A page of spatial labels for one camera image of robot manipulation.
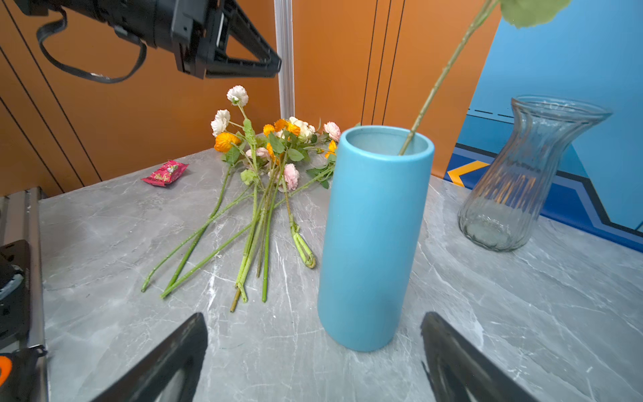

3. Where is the orange gerbera flower stem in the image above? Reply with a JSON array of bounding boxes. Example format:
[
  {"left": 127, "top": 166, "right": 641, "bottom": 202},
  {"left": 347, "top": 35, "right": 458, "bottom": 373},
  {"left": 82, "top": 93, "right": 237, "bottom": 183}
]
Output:
[{"left": 399, "top": 0, "right": 571, "bottom": 156}]

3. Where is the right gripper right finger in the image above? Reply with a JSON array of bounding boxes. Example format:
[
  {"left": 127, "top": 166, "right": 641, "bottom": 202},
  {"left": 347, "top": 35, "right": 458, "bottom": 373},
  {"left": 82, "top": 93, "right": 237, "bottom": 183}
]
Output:
[{"left": 420, "top": 312, "right": 535, "bottom": 401}]

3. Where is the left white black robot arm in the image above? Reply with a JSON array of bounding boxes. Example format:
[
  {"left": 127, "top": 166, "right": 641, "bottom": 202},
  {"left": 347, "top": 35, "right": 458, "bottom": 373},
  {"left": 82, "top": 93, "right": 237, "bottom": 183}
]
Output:
[{"left": 16, "top": 0, "right": 281, "bottom": 84}]

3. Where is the pink candy wrapper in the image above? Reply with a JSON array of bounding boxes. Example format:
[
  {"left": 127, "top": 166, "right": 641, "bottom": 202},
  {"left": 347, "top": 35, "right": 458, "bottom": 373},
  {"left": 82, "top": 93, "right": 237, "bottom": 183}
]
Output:
[{"left": 142, "top": 160, "right": 189, "bottom": 188}]

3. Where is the clear ribbed glass vase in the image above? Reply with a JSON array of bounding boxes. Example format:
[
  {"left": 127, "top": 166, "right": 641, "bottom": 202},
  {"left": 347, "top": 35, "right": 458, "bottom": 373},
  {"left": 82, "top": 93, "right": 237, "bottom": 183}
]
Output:
[{"left": 458, "top": 95, "right": 612, "bottom": 252}]

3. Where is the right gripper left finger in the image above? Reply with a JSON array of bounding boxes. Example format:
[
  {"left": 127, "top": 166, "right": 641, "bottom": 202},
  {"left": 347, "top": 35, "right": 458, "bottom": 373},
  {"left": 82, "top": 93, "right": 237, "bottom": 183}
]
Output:
[{"left": 95, "top": 313, "right": 208, "bottom": 401}]

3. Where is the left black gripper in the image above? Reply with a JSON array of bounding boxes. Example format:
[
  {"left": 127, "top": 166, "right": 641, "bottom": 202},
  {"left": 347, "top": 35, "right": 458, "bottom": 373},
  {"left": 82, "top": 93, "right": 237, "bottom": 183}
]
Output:
[{"left": 153, "top": 1, "right": 281, "bottom": 79}]

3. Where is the blue ceramic cylinder vase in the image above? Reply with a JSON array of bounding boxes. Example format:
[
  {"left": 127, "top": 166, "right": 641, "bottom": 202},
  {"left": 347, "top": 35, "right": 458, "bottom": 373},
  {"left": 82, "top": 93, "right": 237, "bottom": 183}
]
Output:
[{"left": 317, "top": 126, "right": 435, "bottom": 352}]

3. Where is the pile of artificial flowers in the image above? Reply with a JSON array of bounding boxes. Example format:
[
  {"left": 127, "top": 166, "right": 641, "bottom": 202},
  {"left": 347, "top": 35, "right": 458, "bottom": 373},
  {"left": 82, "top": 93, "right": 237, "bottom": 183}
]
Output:
[{"left": 159, "top": 85, "right": 343, "bottom": 303}]

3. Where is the orange black tape measure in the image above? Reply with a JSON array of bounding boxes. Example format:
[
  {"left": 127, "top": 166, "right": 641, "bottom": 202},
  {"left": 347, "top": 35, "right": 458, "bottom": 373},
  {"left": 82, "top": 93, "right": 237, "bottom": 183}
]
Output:
[{"left": 1, "top": 345, "right": 47, "bottom": 401}]

